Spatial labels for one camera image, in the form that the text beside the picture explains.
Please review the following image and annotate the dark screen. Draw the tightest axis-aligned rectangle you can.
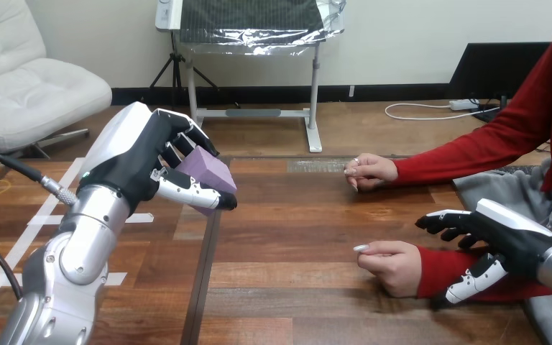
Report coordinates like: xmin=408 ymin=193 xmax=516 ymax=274
xmin=446 ymin=42 xmax=552 ymax=102

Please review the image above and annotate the purple block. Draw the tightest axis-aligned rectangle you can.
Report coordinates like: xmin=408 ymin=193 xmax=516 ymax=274
xmin=175 ymin=145 xmax=238 ymax=218

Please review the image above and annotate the white power strip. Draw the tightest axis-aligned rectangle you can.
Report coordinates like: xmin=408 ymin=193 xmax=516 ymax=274
xmin=448 ymin=98 xmax=480 ymax=112

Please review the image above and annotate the foil sheet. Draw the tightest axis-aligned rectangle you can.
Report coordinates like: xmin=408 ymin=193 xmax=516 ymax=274
xmin=178 ymin=0 xmax=347 ymax=56

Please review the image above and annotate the white desk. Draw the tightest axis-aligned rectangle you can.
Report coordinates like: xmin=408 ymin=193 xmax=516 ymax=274
xmin=155 ymin=0 xmax=323 ymax=154

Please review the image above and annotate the black cable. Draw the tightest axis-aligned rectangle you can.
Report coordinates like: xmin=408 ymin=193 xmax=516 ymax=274
xmin=0 ymin=150 xmax=79 ymax=301

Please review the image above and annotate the tangle of cables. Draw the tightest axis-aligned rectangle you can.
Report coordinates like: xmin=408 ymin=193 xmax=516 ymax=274
xmin=384 ymin=95 xmax=510 ymax=124

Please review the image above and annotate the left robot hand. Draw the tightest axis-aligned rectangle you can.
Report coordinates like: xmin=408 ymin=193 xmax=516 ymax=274
xmin=78 ymin=101 xmax=239 ymax=218

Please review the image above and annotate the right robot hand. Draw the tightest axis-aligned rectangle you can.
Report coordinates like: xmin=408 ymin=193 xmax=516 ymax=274
xmin=415 ymin=198 xmax=552 ymax=311

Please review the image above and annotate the black tripod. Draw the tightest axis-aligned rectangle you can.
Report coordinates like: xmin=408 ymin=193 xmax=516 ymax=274
xmin=149 ymin=31 xmax=220 ymax=108

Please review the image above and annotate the person's forearm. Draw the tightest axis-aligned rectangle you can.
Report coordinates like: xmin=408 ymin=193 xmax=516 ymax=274
xmin=416 ymin=221 xmax=552 ymax=304
xmin=392 ymin=75 xmax=552 ymax=185

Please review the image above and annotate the white cushioned chair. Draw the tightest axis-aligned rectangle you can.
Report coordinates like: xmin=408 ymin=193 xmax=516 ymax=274
xmin=0 ymin=0 xmax=113 ymax=160

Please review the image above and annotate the person's hand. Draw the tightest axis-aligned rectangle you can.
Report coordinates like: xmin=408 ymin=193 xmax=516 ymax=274
xmin=343 ymin=153 xmax=400 ymax=193
xmin=353 ymin=240 xmax=423 ymax=299

